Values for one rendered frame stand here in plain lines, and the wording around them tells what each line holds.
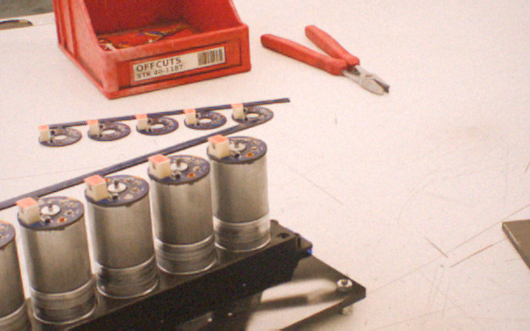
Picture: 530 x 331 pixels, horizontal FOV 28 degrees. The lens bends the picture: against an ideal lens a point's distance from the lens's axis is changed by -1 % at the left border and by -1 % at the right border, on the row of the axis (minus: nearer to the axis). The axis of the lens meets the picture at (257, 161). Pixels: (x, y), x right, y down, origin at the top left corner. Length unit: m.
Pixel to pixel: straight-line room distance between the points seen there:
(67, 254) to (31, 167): 0.20
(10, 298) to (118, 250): 0.05
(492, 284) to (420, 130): 0.16
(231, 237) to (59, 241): 0.08
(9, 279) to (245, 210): 0.10
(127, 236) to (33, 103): 0.28
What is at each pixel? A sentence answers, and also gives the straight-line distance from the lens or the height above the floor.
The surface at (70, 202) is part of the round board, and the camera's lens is 0.40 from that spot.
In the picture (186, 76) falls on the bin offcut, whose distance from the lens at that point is 0.68.
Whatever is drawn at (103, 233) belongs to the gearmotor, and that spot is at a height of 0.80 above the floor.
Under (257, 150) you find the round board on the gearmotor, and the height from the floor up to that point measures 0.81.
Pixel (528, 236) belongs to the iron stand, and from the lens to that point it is 0.49.
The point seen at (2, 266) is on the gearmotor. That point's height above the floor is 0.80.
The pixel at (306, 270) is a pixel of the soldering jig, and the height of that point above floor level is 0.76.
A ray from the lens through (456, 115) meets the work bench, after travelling 0.62.
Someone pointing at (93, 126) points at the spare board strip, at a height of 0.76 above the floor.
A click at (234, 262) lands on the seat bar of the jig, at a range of 0.44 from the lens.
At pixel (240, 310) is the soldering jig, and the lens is 0.42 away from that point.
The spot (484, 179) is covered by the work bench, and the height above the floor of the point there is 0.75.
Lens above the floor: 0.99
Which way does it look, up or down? 25 degrees down
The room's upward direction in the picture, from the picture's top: 3 degrees counter-clockwise
